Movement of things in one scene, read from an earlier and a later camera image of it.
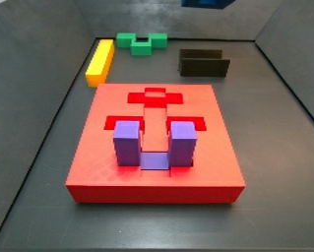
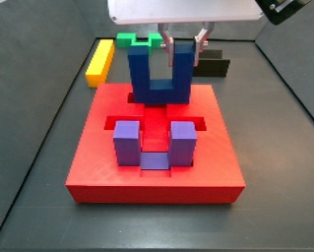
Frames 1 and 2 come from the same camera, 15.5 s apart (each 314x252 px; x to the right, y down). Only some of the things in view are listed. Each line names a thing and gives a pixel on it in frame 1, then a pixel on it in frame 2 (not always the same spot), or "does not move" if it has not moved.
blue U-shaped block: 209,4 -> 161,91
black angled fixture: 202,63 does not move
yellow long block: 98,68 does not move
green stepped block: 141,48 does not move
